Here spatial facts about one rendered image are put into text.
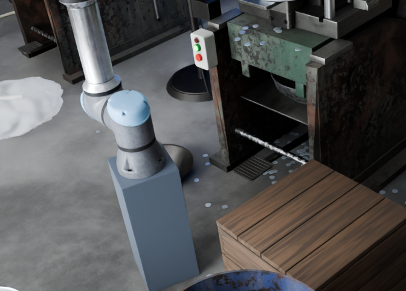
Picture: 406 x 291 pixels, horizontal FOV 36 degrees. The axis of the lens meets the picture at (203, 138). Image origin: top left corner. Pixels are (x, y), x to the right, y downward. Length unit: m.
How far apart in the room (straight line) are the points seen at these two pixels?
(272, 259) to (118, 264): 0.75
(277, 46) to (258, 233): 0.68
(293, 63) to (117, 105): 0.64
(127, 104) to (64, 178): 1.02
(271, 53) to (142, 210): 0.70
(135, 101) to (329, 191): 0.63
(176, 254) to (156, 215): 0.19
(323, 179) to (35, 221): 1.20
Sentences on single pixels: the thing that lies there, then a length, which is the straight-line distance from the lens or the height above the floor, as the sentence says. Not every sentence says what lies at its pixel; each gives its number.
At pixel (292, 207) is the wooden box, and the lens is 1.81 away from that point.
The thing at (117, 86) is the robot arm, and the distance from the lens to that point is 1.85.
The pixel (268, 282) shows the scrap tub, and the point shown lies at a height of 0.45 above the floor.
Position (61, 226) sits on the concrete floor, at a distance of 2.49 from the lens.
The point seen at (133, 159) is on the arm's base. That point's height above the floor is 0.51.
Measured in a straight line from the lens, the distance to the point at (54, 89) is 3.19.
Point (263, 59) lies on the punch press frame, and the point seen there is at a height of 0.54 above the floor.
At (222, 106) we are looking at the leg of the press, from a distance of 2.38.
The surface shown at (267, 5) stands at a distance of 1.99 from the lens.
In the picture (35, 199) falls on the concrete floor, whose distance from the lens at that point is 2.67.
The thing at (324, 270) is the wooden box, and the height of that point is 0.35.
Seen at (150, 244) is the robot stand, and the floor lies 0.21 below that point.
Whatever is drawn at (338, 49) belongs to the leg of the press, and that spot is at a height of 0.64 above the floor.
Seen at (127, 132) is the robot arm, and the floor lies 0.61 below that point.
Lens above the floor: 1.53
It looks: 34 degrees down
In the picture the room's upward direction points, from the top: 9 degrees counter-clockwise
